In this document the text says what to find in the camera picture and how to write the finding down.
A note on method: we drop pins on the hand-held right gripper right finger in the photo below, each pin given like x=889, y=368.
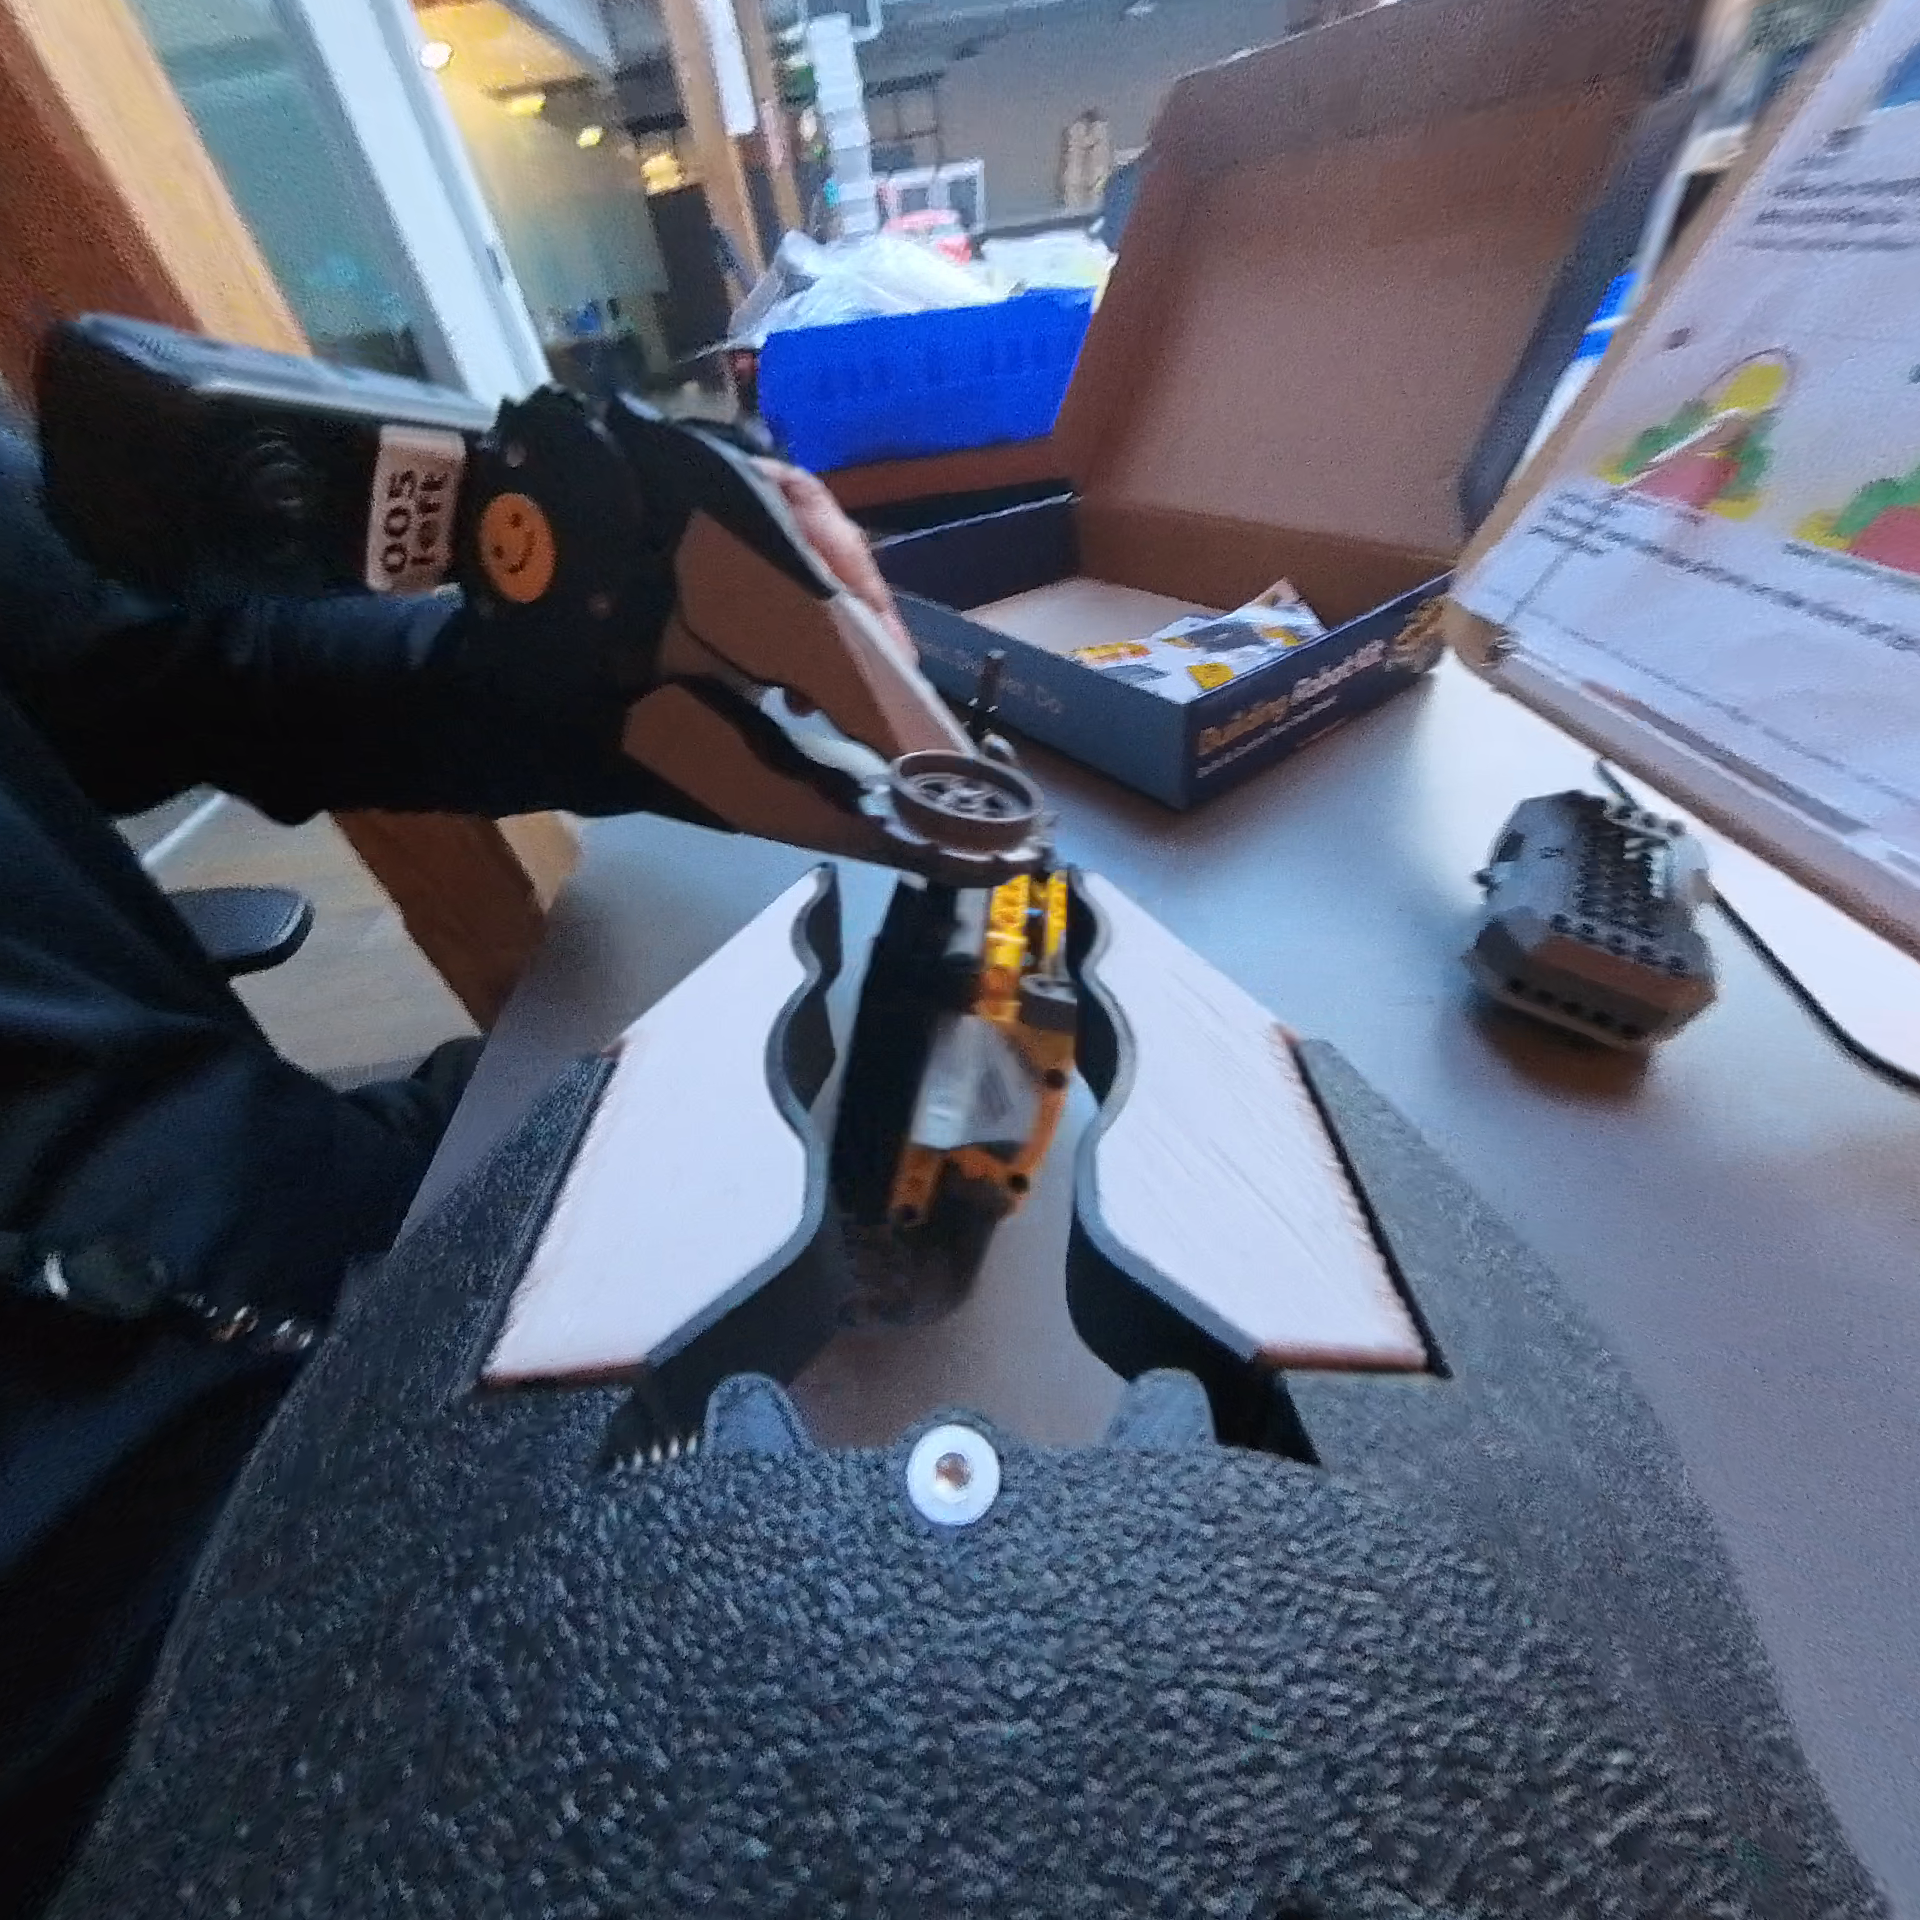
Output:
x=1244, y=1184

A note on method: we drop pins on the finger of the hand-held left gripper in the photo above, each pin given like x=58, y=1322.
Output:
x=734, y=764
x=795, y=644

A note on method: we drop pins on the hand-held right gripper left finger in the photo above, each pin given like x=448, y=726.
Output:
x=674, y=1184

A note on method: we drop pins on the grey toothed wheel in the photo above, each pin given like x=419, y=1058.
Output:
x=960, y=803

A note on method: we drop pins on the yellow black toy car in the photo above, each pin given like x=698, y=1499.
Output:
x=960, y=1080

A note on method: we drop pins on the grey cardboard box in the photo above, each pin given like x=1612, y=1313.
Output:
x=1276, y=376

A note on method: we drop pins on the person's left forearm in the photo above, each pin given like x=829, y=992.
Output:
x=224, y=690

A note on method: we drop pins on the person's left hand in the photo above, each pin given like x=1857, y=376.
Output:
x=840, y=555

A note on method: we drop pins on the large blue box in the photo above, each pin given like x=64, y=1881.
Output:
x=930, y=376

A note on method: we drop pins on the pile of papers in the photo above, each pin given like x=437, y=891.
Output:
x=868, y=276

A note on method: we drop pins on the glass partition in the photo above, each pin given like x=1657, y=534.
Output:
x=300, y=194

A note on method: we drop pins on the yellow grey instruction leaflet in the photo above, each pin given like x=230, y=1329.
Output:
x=1200, y=638

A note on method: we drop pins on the grey building block assembly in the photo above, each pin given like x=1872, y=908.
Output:
x=1588, y=930

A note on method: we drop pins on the person's upper body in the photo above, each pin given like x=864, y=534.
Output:
x=120, y=1124

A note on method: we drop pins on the wooden partition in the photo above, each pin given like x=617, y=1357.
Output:
x=89, y=181

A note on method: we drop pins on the instruction sheet on stand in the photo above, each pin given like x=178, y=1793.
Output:
x=1516, y=660

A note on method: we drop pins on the printed instruction sheet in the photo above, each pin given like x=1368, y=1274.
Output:
x=1724, y=598

